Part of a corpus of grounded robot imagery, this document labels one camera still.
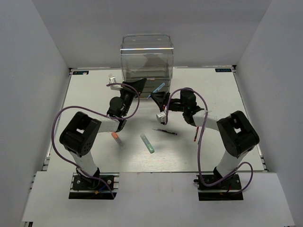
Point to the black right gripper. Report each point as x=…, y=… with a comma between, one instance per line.
x=160, y=98

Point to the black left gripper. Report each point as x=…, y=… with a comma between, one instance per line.
x=138, y=85

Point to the clear plastic drawer organizer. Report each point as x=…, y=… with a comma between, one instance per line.
x=149, y=56

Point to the green utility knife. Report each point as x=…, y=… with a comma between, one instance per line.
x=147, y=143

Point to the orange utility knife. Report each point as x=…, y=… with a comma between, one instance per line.
x=118, y=140

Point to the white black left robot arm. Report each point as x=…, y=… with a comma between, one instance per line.
x=80, y=133

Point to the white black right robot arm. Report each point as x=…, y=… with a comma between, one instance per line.
x=238, y=135

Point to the purple ink pen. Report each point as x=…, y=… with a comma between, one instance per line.
x=164, y=131

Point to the red ink pen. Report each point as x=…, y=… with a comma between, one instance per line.
x=196, y=133

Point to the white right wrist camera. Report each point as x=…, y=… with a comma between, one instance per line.
x=162, y=117

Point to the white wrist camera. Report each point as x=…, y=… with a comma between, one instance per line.
x=162, y=117
x=113, y=83

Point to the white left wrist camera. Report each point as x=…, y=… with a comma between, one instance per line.
x=113, y=83

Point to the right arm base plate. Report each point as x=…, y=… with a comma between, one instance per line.
x=224, y=191

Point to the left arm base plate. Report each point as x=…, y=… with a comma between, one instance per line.
x=82, y=189

